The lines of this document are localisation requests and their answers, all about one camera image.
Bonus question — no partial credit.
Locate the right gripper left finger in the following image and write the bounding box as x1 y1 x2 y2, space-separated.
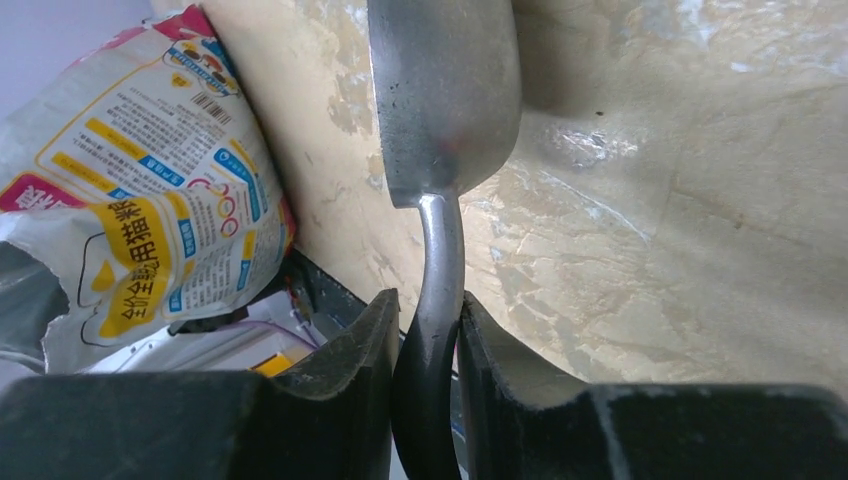
1 289 399 479

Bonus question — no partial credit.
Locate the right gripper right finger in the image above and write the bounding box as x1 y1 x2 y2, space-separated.
458 294 847 479

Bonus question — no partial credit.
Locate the pet food bag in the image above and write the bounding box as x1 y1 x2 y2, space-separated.
1 5 295 374

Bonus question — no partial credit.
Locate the metal food scoop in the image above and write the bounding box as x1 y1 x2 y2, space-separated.
367 1 522 479

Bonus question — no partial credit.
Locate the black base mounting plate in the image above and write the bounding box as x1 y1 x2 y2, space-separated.
283 249 367 330

